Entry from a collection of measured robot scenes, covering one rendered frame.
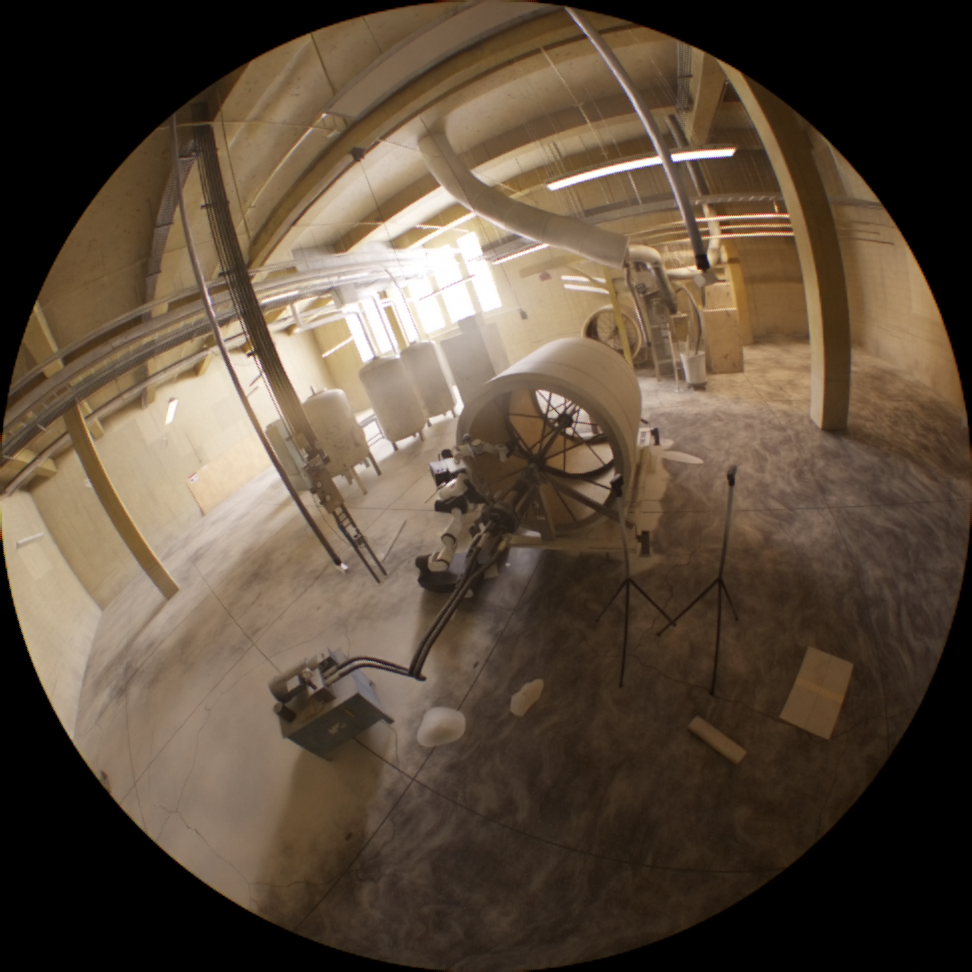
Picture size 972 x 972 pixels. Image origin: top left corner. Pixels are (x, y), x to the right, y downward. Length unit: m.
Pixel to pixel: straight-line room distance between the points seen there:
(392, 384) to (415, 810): 7.64
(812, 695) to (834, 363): 4.16
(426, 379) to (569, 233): 5.14
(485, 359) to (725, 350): 5.76
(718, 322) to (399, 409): 7.53
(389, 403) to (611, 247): 5.77
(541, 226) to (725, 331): 4.37
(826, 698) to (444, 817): 2.50
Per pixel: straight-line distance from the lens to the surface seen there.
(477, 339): 8.58
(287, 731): 2.72
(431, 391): 9.01
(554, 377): 2.63
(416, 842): 2.53
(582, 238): 6.41
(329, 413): 6.52
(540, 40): 2.14
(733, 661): 2.58
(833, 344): 5.43
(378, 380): 8.01
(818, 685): 2.67
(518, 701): 2.48
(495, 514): 2.33
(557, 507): 3.74
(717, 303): 8.09
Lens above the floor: 2.22
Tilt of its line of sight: 26 degrees down
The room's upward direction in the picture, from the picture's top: 21 degrees counter-clockwise
